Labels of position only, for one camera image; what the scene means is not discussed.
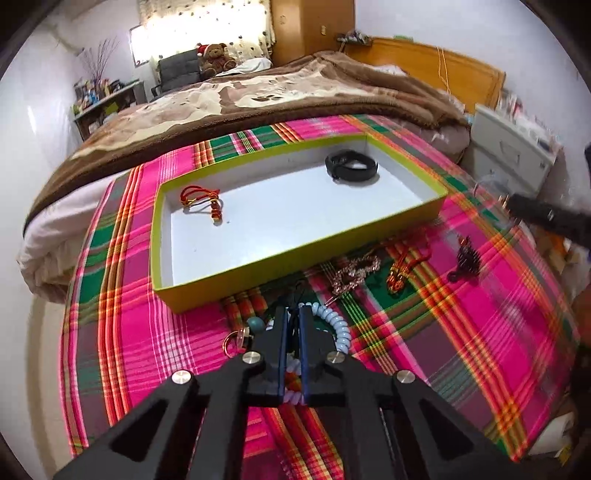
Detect wooden wardrobe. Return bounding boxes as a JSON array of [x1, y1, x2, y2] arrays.
[[270, 0, 356, 68]]

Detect teal bead ring charm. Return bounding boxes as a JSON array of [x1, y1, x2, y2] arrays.
[[224, 316, 269, 358]]

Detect brown teddy bear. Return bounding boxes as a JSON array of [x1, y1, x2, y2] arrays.
[[196, 43, 237, 77]]

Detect white pillow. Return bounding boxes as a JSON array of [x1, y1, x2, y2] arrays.
[[231, 58, 273, 75]]

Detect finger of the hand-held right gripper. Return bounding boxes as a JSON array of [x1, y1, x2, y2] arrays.
[[505, 193, 591, 244]]

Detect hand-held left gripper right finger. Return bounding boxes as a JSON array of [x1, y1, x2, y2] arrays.
[[299, 305, 543, 480]]

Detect white drawer cabinet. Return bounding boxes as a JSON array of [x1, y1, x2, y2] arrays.
[[462, 104, 559, 195]]

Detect rose gold chain bracelet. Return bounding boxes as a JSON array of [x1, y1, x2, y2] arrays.
[[330, 256, 383, 296]]

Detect wooden desk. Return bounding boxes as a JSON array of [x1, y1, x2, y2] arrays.
[[73, 78, 145, 141]]

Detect green-edged white cardboard box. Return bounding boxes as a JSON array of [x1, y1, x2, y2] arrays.
[[150, 133, 450, 315]]

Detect wooden headboard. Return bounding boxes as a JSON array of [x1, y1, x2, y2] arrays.
[[344, 37, 506, 116]]

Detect dark bead bracelet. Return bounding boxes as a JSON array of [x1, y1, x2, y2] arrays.
[[447, 236, 483, 282]]

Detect group of bottles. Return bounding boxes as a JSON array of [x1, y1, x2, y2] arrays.
[[74, 78, 125, 112]]

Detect dried branches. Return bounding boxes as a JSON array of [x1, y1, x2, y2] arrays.
[[81, 39, 121, 84]]

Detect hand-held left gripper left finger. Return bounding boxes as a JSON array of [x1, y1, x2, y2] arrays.
[[53, 305, 289, 480]]

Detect yellow cable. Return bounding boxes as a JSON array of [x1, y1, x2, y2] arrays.
[[438, 46, 451, 93]]

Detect black cord bracelet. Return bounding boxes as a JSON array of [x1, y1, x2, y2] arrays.
[[287, 281, 309, 320]]

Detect grey padded chair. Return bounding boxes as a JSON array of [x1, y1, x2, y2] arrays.
[[150, 48, 204, 97]]

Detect pink green plaid cloth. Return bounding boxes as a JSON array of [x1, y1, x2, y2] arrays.
[[59, 114, 580, 480]]

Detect black smart band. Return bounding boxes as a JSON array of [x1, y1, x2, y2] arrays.
[[324, 150, 380, 182]]

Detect red cord orange bead bracelet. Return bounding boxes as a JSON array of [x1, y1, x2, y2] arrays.
[[387, 242, 432, 294]]

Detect small red cord bracelet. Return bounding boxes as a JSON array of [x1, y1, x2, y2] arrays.
[[180, 185, 223, 226]]

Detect brown patterned blanket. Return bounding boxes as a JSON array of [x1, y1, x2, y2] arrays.
[[23, 50, 472, 232]]

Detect white bed sheet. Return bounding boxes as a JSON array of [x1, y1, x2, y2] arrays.
[[16, 175, 121, 301]]

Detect spotted window curtain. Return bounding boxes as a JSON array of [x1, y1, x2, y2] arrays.
[[139, 0, 273, 63]]

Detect light blue spiral hair tie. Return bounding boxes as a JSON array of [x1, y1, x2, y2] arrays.
[[277, 302, 352, 407]]

